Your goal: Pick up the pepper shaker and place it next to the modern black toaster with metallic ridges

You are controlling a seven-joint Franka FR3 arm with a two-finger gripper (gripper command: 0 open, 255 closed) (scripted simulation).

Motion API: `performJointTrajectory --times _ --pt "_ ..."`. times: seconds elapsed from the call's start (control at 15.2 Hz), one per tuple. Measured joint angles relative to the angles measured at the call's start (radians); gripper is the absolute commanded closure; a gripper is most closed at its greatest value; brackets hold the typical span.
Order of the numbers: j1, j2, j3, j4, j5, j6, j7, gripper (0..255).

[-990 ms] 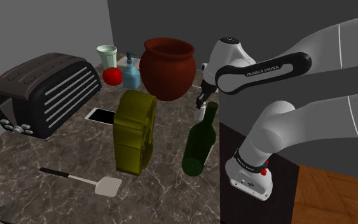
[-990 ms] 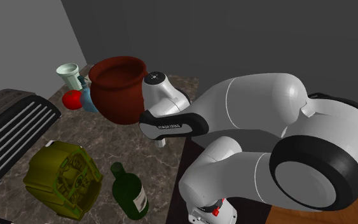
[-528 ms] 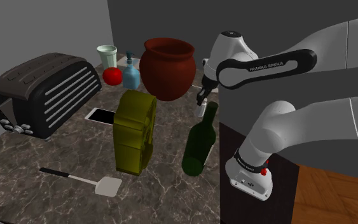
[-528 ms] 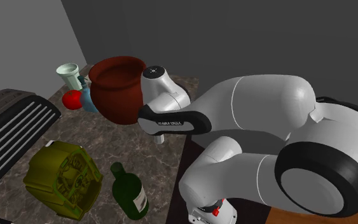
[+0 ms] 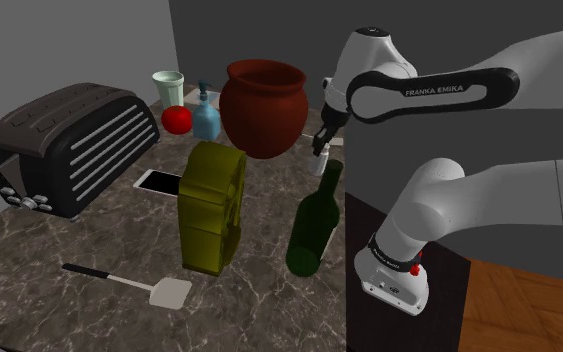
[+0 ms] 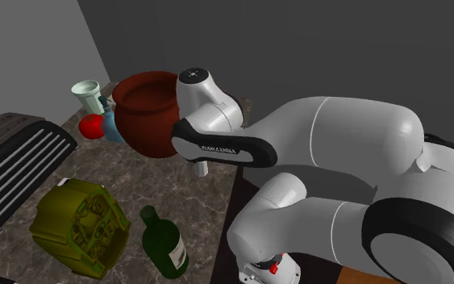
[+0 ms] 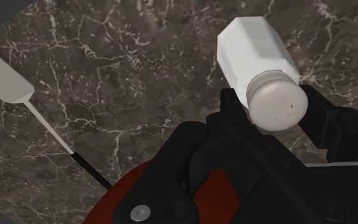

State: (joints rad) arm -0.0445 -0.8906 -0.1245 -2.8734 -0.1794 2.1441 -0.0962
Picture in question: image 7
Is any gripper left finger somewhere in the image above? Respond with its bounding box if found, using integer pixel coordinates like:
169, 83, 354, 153
113, 88, 306, 224

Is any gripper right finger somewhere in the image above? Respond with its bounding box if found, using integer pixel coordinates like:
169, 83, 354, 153
297, 84, 358, 164

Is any white salt shaker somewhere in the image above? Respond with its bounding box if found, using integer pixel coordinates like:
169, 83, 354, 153
216, 16, 309, 132

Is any red plate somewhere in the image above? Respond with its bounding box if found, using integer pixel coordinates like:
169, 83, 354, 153
81, 158, 241, 224

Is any grey spatula with black handle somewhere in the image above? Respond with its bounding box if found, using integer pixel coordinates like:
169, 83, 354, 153
0, 46, 114, 191

